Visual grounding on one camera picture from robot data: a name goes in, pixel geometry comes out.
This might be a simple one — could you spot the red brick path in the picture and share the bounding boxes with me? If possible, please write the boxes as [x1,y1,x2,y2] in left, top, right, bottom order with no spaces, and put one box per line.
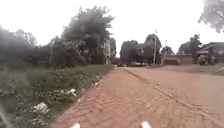
[49,66,224,128]

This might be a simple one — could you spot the big bushy tree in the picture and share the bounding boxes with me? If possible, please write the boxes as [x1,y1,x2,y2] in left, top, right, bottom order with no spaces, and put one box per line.
[49,5,116,66]

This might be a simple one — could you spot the dark bushes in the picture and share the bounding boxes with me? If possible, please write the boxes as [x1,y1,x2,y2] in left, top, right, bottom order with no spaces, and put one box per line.
[0,26,54,69]

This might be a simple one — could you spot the robot's own part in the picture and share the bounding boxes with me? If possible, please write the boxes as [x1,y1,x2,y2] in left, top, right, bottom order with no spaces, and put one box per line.
[70,122,81,128]
[141,121,152,128]

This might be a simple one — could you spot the grass verge with weeds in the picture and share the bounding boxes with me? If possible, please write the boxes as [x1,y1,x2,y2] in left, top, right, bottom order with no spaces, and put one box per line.
[0,63,114,128]

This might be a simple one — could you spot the thin pole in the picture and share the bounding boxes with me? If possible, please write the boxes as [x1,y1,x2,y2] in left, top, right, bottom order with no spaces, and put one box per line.
[152,29,158,65]

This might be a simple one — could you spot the pale building behind tree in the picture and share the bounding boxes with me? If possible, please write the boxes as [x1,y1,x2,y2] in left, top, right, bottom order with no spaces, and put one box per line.
[101,39,113,64]

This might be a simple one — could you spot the dark round tree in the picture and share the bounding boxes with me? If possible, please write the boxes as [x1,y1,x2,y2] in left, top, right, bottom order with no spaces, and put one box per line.
[119,39,141,66]

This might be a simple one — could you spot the low building with roof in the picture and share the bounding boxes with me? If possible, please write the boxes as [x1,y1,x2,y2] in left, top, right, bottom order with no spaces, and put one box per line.
[196,41,224,66]

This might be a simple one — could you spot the dark tall tree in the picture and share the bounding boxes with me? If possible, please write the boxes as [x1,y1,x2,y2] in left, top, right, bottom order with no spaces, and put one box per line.
[143,33,163,64]

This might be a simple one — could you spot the low wall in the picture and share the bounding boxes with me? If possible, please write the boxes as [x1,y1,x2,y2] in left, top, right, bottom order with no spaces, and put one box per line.
[161,53,194,66]

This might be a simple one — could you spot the reddish brick road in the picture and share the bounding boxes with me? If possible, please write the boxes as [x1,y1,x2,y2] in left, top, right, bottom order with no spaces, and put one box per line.
[124,64,224,118]

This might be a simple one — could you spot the dark kerb strip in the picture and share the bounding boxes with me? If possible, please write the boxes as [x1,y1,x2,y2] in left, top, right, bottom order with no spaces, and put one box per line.
[122,67,224,126]

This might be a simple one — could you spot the pale litter piece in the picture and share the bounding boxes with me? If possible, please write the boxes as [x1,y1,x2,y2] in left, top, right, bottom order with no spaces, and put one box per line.
[33,101,50,114]
[64,87,78,98]

